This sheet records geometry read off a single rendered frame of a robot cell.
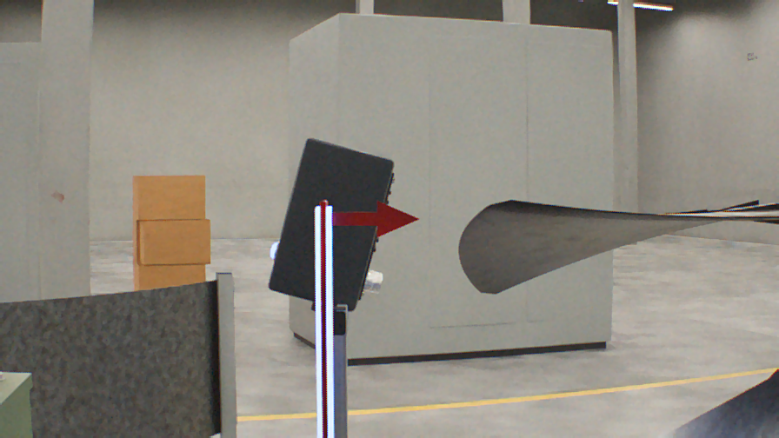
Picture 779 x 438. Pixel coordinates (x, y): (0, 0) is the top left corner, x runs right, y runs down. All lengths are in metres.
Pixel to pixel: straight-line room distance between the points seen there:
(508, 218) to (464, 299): 6.36
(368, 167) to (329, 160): 0.05
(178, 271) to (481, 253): 7.95
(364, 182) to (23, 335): 1.17
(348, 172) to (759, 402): 0.68
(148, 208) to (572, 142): 3.43
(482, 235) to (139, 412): 1.86
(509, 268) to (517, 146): 6.34
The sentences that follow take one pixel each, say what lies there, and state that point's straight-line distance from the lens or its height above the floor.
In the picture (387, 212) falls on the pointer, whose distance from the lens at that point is 0.70.
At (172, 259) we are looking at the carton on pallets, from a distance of 8.62.
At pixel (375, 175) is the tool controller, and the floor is 1.21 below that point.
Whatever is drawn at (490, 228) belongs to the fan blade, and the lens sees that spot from 0.66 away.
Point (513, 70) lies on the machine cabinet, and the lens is 7.13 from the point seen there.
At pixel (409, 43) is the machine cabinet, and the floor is 2.07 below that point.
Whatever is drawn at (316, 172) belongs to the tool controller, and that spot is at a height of 1.21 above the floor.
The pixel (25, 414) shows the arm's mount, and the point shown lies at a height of 1.01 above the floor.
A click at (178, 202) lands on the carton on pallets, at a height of 1.01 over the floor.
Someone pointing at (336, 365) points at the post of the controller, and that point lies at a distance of 1.23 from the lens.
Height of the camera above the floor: 1.21
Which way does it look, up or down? 2 degrees down
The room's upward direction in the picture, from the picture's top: straight up
